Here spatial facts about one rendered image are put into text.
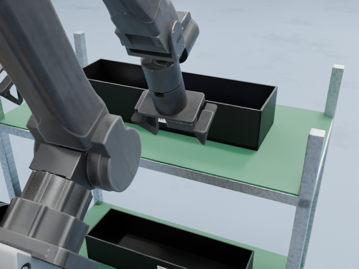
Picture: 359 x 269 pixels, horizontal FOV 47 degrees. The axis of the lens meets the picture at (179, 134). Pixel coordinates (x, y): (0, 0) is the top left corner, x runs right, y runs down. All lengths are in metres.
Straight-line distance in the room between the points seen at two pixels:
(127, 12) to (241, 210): 1.96
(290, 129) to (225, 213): 1.24
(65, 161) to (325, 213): 2.12
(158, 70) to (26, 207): 0.29
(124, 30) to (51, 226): 0.27
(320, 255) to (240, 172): 1.30
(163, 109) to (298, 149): 0.50
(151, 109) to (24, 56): 0.38
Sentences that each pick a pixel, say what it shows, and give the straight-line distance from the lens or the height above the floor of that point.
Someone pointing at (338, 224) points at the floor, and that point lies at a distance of 2.42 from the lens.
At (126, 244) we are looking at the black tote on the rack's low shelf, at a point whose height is 0.36.
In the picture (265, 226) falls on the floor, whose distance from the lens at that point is 2.31.
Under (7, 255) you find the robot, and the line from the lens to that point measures 0.41.
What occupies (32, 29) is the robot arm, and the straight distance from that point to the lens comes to 0.36.
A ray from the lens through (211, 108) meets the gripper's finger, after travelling 0.73.
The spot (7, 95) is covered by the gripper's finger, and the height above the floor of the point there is 1.15.
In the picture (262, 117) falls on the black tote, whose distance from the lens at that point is 1.03.
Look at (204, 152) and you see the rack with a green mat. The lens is 1.05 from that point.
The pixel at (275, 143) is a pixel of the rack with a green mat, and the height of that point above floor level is 0.95.
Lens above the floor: 1.49
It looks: 29 degrees down
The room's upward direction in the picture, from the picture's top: straight up
